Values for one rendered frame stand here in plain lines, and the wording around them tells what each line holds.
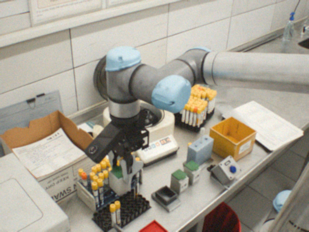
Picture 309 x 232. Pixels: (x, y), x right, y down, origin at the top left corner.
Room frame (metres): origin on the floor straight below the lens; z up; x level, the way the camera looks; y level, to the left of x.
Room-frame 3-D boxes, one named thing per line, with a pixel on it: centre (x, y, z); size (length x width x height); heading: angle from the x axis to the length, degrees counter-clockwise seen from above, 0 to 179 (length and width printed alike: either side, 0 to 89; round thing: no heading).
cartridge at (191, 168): (0.88, -0.13, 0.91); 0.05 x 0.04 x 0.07; 45
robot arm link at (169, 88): (0.63, -0.02, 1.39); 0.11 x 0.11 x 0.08; 55
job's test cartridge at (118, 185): (0.66, 0.09, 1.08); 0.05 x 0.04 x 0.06; 42
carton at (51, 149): (0.89, 0.36, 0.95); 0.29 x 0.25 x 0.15; 45
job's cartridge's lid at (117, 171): (0.66, 0.09, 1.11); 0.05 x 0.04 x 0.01; 42
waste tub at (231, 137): (1.06, -0.30, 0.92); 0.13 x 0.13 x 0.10; 42
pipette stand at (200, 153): (0.97, -0.17, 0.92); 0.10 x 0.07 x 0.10; 137
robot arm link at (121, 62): (0.67, 0.07, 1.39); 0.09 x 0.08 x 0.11; 55
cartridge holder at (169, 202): (0.78, -0.05, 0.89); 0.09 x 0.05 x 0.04; 44
